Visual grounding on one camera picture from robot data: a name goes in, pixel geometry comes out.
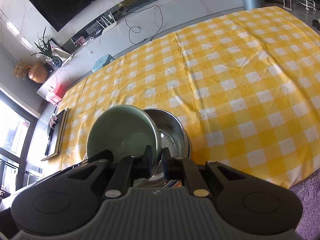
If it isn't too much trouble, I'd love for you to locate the white router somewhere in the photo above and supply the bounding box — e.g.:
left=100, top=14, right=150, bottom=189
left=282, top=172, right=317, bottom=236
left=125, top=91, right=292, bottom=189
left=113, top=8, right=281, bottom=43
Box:
left=96, top=12, right=118, bottom=33

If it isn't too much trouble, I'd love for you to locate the white card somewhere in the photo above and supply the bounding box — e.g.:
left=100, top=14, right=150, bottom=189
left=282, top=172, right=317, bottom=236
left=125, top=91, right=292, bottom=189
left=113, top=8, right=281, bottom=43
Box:
left=51, top=46, right=74, bottom=64

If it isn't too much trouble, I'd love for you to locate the light blue plastic stool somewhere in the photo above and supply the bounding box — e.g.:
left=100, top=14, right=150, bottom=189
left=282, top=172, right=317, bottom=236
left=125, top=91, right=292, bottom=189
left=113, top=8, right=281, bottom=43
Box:
left=92, top=54, right=115, bottom=73

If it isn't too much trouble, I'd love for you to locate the green bowl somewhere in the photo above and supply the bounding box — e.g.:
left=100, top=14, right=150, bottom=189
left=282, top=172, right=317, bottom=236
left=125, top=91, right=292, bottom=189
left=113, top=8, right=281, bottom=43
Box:
left=86, top=105, right=162, bottom=180

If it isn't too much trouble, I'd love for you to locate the dark tray with wooden frame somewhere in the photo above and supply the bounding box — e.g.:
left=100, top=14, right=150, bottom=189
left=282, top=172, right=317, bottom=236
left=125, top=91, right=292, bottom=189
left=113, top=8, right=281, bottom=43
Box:
left=41, top=108, right=70, bottom=162

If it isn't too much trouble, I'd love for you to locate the orange round vase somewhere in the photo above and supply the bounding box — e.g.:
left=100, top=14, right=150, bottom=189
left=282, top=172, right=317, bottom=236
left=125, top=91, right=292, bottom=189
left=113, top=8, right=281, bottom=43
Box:
left=27, top=62, right=49, bottom=83

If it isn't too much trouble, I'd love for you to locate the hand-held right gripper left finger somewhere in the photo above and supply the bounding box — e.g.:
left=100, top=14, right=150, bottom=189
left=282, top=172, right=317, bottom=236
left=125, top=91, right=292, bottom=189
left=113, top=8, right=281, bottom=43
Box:
left=58, top=145, right=153, bottom=198

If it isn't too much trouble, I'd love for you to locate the window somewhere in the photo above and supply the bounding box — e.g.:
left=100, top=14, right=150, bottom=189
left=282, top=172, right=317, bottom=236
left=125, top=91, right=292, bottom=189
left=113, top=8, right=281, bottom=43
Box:
left=0, top=90, right=42, bottom=195

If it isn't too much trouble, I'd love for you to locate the dried flower bunch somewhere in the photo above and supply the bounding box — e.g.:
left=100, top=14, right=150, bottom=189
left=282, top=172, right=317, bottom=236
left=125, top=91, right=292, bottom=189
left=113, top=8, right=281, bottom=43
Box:
left=13, top=60, right=32, bottom=79

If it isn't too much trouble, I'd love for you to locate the stainless steel bowl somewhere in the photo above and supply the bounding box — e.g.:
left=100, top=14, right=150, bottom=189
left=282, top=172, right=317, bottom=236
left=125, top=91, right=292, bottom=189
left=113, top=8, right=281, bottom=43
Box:
left=134, top=108, right=192, bottom=189

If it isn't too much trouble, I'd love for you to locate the white marble television console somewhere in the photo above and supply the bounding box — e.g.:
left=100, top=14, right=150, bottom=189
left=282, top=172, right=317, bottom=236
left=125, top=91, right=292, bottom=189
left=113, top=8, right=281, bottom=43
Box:
left=36, top=0, right=247, bottom=102

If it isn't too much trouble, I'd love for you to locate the yellow checked tablecloth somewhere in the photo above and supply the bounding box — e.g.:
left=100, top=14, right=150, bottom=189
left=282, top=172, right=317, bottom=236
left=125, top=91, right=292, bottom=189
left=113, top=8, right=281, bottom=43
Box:
left=57, top=5, right=320, bottom=190

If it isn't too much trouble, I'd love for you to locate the purple fluffy rug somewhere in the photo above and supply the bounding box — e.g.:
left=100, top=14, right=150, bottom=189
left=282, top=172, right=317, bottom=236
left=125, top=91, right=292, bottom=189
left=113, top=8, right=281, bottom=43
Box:
left=287, top=172, right=320, bottom=232

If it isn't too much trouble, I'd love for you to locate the green potted plant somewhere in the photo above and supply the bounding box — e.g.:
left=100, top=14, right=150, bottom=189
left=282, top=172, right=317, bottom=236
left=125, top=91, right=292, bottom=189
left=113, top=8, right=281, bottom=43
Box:
left=31, top=26, right=54, bottom=59

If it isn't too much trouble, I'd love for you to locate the red box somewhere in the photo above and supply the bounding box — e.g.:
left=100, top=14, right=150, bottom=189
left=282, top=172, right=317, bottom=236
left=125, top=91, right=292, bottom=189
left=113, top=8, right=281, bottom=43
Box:
left=46, top=83, right=66, bottom=105

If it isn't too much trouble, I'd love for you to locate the black cable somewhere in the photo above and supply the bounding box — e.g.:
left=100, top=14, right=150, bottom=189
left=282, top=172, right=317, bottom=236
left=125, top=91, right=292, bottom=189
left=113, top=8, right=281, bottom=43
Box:
left=124, top=5, right=163, bottom=46

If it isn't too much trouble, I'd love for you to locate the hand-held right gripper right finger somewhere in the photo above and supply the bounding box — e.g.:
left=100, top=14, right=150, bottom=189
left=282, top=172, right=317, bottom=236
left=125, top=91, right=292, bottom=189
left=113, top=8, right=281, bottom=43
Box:
left=162, top=148, right=254, bottom=198

